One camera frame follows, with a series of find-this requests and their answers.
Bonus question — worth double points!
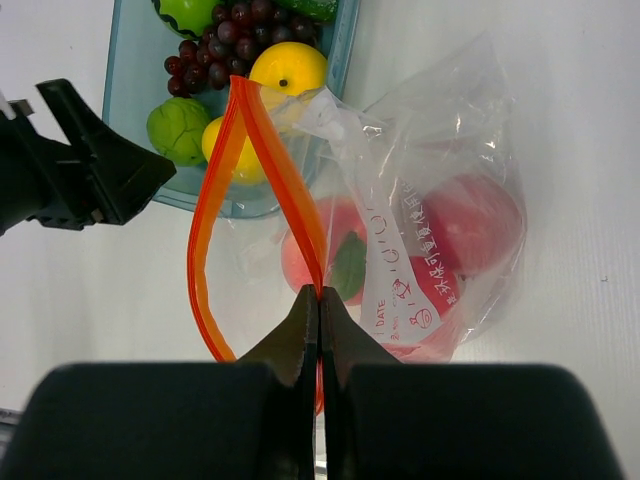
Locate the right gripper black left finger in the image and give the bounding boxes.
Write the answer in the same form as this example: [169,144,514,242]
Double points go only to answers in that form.
[1,288,319,479]

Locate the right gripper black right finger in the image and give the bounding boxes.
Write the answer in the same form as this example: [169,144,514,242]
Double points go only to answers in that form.
[319,289,624,479]

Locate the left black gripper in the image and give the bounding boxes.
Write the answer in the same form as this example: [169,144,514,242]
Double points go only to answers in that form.
[1,79,176,233]

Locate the green guava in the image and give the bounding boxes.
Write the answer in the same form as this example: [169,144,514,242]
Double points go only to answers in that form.
[146,97,211,167]

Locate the yellow lemon front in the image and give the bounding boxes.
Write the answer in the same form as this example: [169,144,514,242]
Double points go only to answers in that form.
[201,115,271,186]

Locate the yellow lemon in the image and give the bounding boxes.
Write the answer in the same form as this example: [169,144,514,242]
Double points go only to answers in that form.
[201,115,271,186]
[246,42,328,136]

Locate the pink peach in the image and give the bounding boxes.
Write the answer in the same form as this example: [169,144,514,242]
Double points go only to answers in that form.
[281,196,367,306]

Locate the clear zip top bag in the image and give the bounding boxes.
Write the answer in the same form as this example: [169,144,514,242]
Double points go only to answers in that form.
[187,34,527,362]

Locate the red apple front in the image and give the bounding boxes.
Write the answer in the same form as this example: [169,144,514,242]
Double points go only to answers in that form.
[423,174,524,276]

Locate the red apple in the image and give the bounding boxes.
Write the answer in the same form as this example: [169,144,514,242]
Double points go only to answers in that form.
[387,256,461,363]
[423,174,524,276]

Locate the green cucumber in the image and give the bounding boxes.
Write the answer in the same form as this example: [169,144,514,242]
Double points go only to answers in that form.
[276,0,339,23]

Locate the teal plastic fruit basket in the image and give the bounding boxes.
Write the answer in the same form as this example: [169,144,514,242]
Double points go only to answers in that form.
[102,1,360,219]

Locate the green lime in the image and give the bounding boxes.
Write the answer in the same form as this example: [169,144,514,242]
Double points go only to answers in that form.
[151,0,224,40]

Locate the dark grapes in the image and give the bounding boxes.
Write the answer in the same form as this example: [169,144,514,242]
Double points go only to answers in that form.
[164,0,327,98]

